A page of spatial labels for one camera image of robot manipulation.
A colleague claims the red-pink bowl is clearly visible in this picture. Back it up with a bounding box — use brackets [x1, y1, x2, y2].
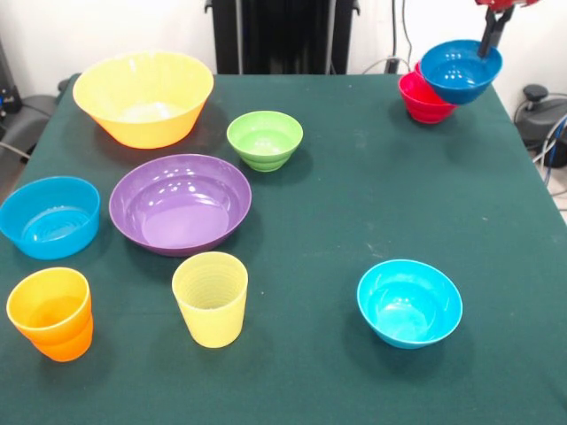
[397, 70, 458, 126]

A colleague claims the orange cup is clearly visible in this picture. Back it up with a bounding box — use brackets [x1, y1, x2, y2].
[5, 266, 95, 363]

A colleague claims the dark blue bowl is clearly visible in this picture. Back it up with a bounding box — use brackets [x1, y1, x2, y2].
[419, 39, 504, 106]

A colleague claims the large purple bowl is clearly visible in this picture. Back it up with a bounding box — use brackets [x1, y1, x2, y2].
[108, 153, 253, 258]

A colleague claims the black device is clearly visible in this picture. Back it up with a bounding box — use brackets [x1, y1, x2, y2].
[0, 39, 23, 120]

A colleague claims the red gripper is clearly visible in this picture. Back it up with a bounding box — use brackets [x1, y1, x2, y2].
[475, 0, 536, 59]

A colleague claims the cyan bowl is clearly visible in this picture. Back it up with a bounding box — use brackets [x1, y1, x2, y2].
[356, 259, 464, 351]

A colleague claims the blue ribbed bowl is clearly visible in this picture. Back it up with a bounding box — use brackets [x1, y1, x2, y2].
[0, 175, 102, 261]

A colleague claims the grey pedestal foot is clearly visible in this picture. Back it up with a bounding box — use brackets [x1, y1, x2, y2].
[8, 79, 72, 151]
[513, 85, 567, 150]

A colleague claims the large orange bowl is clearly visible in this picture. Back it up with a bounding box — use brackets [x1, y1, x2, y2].
[72, 50, 215, 151]

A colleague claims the yellow-green cup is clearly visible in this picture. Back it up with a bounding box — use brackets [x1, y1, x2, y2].
[171, 251, 250, 350]

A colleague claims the green bowl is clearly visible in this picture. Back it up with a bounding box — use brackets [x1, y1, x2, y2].
[226, 110, 305, 173]

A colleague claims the dark green tablecloth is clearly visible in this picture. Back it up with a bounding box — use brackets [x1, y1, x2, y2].
[0, 73, 567, 425]

